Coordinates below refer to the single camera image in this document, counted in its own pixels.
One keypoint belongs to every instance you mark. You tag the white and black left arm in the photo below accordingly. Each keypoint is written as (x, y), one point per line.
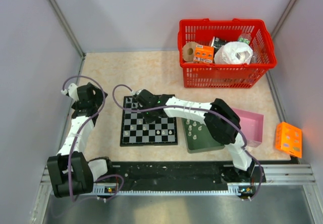
(70, 173)

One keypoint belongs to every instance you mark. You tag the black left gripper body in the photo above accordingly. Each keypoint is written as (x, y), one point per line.
(98, 96)

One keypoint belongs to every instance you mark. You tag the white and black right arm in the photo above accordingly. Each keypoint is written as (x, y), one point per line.
(221, 121)

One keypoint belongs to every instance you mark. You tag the pink plastic box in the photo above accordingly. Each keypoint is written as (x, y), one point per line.
(252, 126)

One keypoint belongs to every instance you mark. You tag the aluminium frame rail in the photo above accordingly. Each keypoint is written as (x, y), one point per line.
(66, 27)

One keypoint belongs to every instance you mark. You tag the dark snack packet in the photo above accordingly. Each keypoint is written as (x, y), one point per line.
(216, 42)

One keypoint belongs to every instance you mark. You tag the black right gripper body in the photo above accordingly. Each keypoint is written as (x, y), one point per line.
(149, 116)

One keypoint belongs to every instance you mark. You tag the black and grey chessboard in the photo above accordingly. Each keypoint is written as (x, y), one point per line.
(135, 131)

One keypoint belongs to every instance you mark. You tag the red plastic shopping basket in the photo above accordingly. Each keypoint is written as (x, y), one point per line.
(215, 75)

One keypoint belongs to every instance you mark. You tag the white plastic bag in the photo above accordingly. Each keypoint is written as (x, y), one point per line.
(234, 53)

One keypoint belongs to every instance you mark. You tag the green patterned packet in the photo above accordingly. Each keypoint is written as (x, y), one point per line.
(245, 38)

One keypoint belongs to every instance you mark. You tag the orange box in basket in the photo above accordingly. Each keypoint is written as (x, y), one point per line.
(203, 54)

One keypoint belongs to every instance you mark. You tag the brown tape roll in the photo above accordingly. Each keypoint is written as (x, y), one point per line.
(188, 51)

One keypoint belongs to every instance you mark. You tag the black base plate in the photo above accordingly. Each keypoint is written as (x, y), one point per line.
(178, 175)

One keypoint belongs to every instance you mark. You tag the orange carton box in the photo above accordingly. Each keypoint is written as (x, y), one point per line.
(288, 139)

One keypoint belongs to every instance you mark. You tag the green plastic tray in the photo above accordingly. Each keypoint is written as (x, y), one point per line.
(198, 139)

